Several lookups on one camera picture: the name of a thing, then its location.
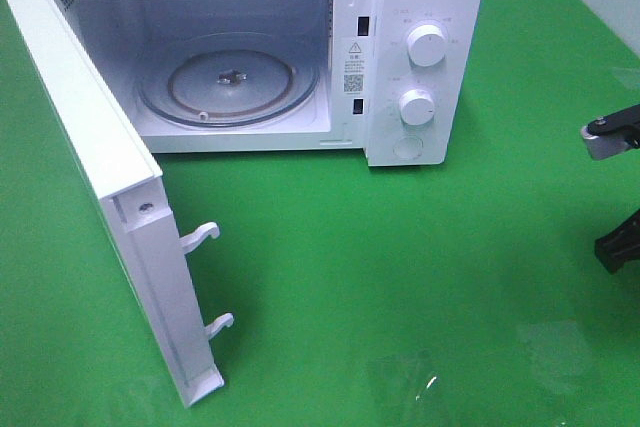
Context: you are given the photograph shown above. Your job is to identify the white microwave door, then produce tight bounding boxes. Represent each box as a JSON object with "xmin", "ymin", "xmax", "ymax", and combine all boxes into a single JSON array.
[{"xmin": 7, "ymin": 0, "xmax": 234, "ymax": 407}]

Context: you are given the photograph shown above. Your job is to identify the white microwave oven body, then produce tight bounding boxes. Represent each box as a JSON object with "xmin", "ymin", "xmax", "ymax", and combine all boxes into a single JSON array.
[{"xmin": 56, "ymin": 0, "xmax": 480, "ymax": 167}]

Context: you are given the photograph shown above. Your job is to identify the glass microwave turntable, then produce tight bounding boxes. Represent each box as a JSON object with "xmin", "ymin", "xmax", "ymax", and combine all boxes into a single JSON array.
[{"xmin": 139, "ymin": 32, "xmax": 323, "ymax": 129}]

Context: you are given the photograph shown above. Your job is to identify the lower white round knob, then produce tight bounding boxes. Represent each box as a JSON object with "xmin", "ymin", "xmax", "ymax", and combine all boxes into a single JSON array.
[{"xmin": 399, "ymin": 89, "xmax": 435, "ymax": 126}]

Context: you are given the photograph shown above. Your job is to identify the upper white round knob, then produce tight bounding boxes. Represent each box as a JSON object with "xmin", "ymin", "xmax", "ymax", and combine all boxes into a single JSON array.
[{"xmin": 406, "ymin": 22, "xmax": 448, "ymax": 67}]

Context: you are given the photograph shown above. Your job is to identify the round door release button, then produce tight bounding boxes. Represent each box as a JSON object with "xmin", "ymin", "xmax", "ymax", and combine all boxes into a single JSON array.
[{"xmin": 393, "ymin": 136, "xmax": 424, "ymax": 160}]

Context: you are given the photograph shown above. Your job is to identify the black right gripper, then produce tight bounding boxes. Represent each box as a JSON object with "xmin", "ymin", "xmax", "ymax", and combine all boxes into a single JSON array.
[{"xmin": 594, "ymin": 211, "xmax": 639, "ymax": 274}]

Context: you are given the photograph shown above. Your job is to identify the white round knob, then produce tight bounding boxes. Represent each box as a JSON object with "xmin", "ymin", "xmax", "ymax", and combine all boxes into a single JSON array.
[
  {"xmin": 399, "ymin": 89, "xmax": 435, "ymax": 126},
  {"xmin": 406, "ymin": 22, "xmax": 448, "ymax": 67}
]

